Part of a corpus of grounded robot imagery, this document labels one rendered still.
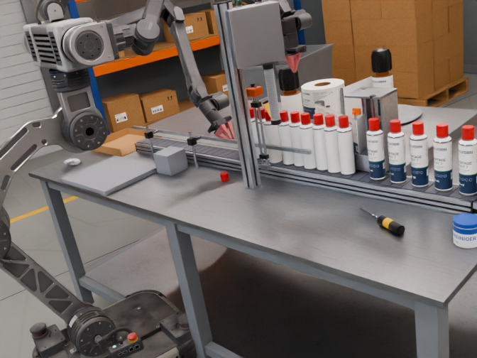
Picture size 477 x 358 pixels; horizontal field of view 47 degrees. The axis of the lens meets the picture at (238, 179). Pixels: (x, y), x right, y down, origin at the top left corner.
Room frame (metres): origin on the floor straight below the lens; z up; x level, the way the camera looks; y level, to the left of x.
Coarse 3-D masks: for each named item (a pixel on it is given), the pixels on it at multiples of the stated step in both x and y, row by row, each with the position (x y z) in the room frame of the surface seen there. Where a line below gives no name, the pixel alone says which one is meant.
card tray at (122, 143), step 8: (128, 128) 2.93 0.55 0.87; (112, 136) 2.87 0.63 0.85; (120, 136) 2.90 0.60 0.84; (128, 136) 2.88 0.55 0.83; (136, 136) 2.85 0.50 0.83; (144, 136) 2.82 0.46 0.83; (160, 136) 2.72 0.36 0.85; (104, 144) 2.81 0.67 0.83; (112, 144) 2.78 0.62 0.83; (120, 144) 2.76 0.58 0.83; (128, 144) 2.73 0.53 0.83; (104, 152) 2.66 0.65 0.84; (112, 152) 2.60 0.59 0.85; (120, 152) 2.55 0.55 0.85; (128, 152) 2.59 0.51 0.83
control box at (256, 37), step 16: (240, 16) 1.82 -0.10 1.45; (256, 16) 1.83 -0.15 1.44; (272, 16) 1.83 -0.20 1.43; (240, 32) 1.82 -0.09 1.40; (256, 32) 1.82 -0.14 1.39; (272, 32) 1.83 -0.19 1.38; (240, 48) 1.82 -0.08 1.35; (256, 48) 1.82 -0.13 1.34; (272, 48) 1.83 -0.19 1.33; (240, 64) 1.81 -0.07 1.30; (256, 64) 1.82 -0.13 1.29
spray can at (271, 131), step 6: (264, 126) 1.96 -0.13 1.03; (270, 126) 1.95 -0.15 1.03; (276, 126) 1.95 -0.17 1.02; (270, 132) 1.95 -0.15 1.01; (276, 132) 1.95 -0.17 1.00; (270, 138) 1.95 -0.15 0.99; (276, 138) 1.95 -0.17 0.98; (270, 144) 1.95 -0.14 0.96; (276, 144) 1.95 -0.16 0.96; (270, 150) 1.95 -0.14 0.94; (276, 150) 1.95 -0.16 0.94; (270, 156) 1.95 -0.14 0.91; (276, 156) 1.95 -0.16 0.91; (270, 162) 1.96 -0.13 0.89; (276, 162) 1.95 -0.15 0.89
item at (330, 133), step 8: (328, 120) 1.76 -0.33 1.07; (328, 128) 1.76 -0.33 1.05; (336, 128) 1.76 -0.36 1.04; (328, 136) 1.75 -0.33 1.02; (336, 136) 1.75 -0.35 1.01; (328, 144) 1.76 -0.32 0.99; (336, 144) 1.75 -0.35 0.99; (328, 152) 1.76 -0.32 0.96; (336, 152) 1.75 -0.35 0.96; (328, 160) 1.76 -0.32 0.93; (336, 160) 1.75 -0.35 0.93; (328, 168) 1.77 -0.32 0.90; (336, 168) 1.75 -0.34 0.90
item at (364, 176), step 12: (156, 144) 2.49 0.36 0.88; (168, 144) 2.45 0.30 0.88; (180, 144) 2.42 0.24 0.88; (228, 156) 2.13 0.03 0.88; (288, 168) 1.88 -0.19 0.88; (300, 168) 1.86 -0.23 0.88; (360, 180) 1.66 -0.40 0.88; (372, 180) 1.64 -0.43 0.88; (384, 180) 1.62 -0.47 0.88; (408, 180) 1.59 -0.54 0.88; (432, 192) 1.47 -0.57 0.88; (444, 192) 1.46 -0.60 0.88; (456, 192) 1.45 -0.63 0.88
